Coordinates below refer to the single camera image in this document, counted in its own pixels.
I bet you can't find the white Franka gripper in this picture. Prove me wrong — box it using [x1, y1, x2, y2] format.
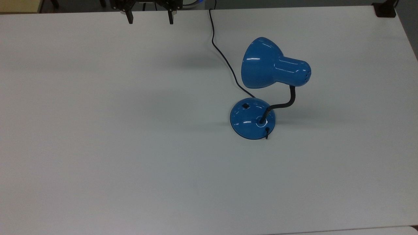
[110, 0, 183, 25]

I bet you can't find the blue gooseneck desk lamp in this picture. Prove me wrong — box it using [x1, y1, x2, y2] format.
[230, 37, 312, 140]

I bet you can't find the beige cabinet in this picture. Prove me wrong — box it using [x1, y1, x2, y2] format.
[0, 0, 44, 14]

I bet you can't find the black table clamp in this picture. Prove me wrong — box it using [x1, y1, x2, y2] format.
[372, 2, 397, 18]

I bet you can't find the black lamp power cord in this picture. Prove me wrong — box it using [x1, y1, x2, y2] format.
[209, 0, 256, 98]

